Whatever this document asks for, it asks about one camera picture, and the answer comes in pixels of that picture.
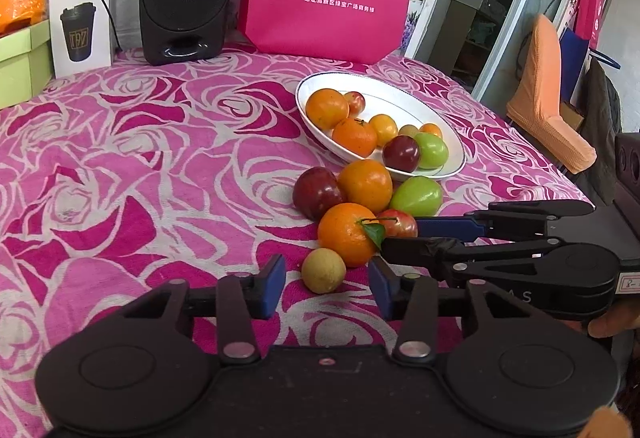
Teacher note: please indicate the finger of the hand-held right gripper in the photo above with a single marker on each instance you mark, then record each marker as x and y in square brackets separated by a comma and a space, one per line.
[445, 227]
[450, 250]

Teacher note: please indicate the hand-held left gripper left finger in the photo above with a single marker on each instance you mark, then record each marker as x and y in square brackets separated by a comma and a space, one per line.
[272, 288]

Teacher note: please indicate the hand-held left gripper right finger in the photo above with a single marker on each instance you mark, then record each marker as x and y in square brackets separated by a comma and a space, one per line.
[382, 290]

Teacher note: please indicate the small green apple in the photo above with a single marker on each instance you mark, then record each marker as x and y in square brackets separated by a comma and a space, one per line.
[416, 195]

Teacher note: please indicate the tangerine with leaf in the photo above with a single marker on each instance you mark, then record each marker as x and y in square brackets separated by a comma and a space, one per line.
[345, 235]

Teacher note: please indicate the large green apple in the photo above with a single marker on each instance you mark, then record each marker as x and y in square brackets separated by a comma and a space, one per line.
[432, 150]

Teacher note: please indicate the small kiwi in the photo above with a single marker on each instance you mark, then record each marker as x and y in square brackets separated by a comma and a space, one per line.
[409, 130]

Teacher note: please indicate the yellowish small orange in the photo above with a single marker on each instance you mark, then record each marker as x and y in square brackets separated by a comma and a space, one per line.
[383, 129]

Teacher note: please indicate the white plate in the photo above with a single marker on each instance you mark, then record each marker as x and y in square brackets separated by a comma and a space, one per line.
[390, 100]

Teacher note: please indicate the large orange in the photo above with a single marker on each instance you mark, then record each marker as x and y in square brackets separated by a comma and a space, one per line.
[327, 108]

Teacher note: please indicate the person's right hand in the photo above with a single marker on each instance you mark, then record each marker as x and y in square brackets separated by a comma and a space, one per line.
[617, 320]

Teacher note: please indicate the person's left hand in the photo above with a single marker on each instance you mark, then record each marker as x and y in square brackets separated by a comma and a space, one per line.
[605, 424]

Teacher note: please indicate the dark jacket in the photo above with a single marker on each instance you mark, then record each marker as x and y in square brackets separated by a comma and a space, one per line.
[600, 133]

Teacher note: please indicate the pink rose printed tablecloth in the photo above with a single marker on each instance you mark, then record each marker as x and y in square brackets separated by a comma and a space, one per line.
[150, 168]

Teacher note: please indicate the chair with orange cover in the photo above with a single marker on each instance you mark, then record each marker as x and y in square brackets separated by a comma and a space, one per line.
[540, 83]

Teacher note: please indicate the tan carton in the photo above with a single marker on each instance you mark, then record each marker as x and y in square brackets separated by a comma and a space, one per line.
[480, 38]

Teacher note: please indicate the blue hanging bag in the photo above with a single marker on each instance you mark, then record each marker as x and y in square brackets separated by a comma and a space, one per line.
[572, 63]

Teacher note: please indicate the pink hanging bag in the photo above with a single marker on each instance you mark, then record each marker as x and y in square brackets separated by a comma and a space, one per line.
[590, 13]

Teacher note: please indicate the white box with cup print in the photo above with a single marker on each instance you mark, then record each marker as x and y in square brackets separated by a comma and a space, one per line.
[75, 68]

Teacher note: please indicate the green cardboard box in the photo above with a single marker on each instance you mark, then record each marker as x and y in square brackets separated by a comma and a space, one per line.
[20, 68]

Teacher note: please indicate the white door frame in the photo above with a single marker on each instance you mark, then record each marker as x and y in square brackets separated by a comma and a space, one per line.
[517, 18]

